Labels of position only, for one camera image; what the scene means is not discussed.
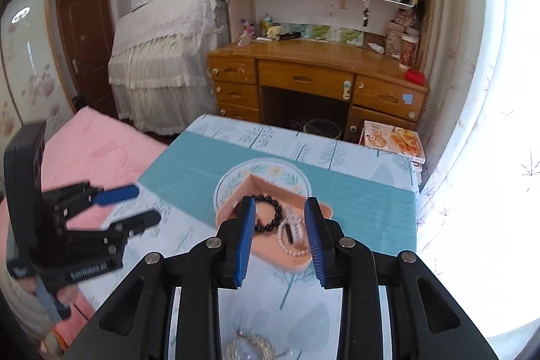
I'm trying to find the gold chain jewellery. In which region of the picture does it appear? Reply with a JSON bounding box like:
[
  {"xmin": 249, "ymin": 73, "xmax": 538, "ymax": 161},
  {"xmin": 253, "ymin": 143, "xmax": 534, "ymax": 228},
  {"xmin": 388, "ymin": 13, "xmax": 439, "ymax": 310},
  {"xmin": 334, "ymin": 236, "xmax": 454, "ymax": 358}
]
[{"xmin": 223, "ymin": 330, "xmax": 296, "ymax": 360}]

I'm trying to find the pink jewelry tray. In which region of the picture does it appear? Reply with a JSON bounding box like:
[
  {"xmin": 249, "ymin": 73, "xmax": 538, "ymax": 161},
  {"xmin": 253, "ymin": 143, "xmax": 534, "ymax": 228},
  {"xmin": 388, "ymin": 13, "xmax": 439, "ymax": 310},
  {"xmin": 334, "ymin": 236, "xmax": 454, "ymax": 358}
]
[{"xmin": 215, "ymin": 173, "xmax": 334, "ymax": 271}]

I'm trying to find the person's left hand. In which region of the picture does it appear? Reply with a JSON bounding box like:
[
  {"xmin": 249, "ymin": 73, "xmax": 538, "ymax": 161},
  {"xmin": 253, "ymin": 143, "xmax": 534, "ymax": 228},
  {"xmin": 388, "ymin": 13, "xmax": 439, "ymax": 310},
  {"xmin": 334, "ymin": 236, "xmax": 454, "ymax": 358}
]
[{"xmin": 16, "ymin": 276, "xmax": 81, "ymax": 304}]

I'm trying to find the brown wooden door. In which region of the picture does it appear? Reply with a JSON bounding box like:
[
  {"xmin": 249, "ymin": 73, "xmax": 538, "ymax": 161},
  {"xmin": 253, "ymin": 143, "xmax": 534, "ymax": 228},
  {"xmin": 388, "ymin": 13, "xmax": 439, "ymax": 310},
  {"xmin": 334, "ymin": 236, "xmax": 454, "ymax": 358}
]
[{"xmin": 55, "ymin": 0, "xmax": 119, "ymax": 119}]

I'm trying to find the floral fabric bag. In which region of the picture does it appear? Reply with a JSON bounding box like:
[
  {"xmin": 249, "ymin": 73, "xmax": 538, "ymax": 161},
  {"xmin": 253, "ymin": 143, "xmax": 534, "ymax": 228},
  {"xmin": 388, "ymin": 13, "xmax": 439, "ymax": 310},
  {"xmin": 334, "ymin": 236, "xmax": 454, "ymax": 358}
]
[{"xmin": 385, "ymin": 12, "xmax": 421, "ymax": 59}]

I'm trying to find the red white canister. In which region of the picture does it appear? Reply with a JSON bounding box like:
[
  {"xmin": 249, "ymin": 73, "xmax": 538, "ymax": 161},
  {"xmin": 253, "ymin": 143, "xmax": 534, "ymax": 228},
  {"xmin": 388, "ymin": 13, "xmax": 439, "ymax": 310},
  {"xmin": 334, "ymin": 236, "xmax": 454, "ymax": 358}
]
[{"xmin": 398, "ymin": 34, "xmax": 420, "ymax": 69}]

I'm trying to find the white pearl bracelet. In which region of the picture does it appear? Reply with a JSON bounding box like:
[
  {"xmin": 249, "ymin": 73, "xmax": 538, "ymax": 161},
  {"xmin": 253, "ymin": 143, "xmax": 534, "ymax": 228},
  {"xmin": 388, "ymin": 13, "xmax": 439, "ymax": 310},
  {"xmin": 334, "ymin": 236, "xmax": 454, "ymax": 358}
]
[{"xmin": 277, "ymin": 217, "xmax": 314, "ymax": 258}]

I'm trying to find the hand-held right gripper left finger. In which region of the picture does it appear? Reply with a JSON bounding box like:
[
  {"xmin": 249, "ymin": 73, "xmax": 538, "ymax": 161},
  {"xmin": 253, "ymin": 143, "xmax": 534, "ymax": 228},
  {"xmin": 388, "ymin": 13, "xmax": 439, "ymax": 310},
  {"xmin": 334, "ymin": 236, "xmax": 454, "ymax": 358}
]
[{"xmin": 62, "ymin": 197, "xmax": 258, "ymax": 360}]

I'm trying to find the black bead bracelet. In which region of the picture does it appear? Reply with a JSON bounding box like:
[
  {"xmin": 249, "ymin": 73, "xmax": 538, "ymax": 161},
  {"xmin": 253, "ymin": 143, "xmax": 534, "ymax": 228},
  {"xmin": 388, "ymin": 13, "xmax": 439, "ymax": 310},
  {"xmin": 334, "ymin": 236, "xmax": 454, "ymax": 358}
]
[{"xmin": 240, "ymin": 195, "xmax": 284, "ymax": 235}]

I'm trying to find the lace-covered piano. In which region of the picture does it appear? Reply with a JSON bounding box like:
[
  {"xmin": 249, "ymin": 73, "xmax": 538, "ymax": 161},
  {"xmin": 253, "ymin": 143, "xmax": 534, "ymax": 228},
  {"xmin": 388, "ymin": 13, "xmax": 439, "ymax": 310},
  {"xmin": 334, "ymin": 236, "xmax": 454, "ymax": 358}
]
[{"xmin": 107, "ymin": 0, "xmax": 232, "ymax": 136}]

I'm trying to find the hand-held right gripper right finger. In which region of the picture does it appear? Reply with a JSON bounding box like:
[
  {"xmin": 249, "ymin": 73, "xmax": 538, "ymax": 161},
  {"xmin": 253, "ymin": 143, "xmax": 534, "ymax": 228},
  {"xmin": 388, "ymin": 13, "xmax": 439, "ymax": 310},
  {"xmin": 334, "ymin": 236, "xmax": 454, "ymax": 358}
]
[{"xmin": 304, "ymin": 196, "xmax": 499, "ymax": 360}]

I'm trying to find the pink fluffy blanket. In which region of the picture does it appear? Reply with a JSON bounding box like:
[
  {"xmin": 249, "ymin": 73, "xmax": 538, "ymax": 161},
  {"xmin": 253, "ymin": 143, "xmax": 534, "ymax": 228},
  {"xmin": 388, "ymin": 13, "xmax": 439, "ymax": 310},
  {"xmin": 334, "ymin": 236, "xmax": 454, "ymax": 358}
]
[{"xmin": 0, "ymin": 106, "xmax": 170, "ymax": 346}]

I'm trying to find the wooden desk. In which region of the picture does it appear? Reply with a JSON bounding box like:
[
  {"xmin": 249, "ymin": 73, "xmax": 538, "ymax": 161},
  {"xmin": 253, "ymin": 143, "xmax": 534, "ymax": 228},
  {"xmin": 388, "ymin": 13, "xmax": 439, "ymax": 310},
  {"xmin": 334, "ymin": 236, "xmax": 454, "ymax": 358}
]
[{"xmin": 207, "ymin": 36, "xmax": 431, "ymax": 146}]

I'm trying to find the orange pastry box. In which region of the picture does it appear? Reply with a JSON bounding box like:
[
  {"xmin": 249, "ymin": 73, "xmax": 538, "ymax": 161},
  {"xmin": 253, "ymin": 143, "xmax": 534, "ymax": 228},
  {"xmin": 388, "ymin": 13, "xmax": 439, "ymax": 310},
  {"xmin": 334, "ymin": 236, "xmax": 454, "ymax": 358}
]
[{"xmin": 358, "ymin": 119, "xmax": 426, "ymax": 167}]

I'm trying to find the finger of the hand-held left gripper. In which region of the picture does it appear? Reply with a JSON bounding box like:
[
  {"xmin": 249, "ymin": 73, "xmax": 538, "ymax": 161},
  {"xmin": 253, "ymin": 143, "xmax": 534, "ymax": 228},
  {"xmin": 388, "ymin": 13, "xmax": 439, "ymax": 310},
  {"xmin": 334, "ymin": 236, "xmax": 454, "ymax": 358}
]
[
  {"xmin": 62, "ymin": 210, "xmax": 162, "ymax": 243},
  {"xmin": 42, "ymin": 182, "xmax": 141, "ymax": 220}
]

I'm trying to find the floral sliding wardrobe door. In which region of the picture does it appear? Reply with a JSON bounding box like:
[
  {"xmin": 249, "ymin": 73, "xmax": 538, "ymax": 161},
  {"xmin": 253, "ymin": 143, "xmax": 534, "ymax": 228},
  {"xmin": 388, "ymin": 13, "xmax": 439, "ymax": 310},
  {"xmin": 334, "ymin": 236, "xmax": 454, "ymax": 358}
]
[{"xmin": 0, "ymin": 0, "xmax": 80, "ymax": 141}]

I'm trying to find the white printed curtain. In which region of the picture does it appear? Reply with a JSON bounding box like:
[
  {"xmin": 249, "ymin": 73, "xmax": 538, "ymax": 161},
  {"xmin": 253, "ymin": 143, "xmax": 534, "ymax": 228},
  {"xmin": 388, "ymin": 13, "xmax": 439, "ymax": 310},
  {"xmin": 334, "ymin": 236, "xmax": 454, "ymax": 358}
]
[{"xmin": 415, "ymin": 0, "xmax": 540, "ymax": 349}]

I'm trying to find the green leaf picture strip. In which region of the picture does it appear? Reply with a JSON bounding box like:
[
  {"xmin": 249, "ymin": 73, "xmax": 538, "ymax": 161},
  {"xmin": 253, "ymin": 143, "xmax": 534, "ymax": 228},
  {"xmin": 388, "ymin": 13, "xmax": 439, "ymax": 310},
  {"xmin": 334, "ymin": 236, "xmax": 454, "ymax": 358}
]
[{"xmin": 301, "ymin": 25, "xmax": 364, "ymax": 47}]

